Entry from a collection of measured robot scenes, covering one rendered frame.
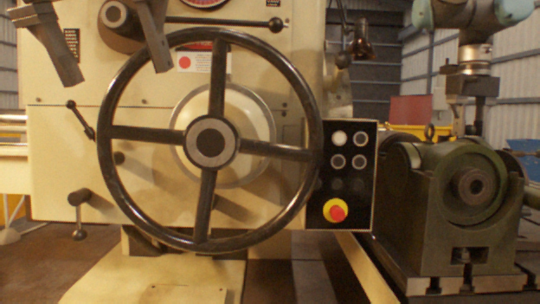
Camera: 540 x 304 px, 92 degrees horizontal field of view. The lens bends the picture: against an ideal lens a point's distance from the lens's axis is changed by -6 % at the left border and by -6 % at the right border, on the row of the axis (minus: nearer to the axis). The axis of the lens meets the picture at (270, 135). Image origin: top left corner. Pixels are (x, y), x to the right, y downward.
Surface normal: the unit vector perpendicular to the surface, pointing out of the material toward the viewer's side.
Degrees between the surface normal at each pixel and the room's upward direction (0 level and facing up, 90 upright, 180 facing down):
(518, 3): 90
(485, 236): 90
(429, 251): 90
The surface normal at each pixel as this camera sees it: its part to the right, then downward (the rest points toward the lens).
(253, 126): 0.47, -0.11
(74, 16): 0.01, 0.09
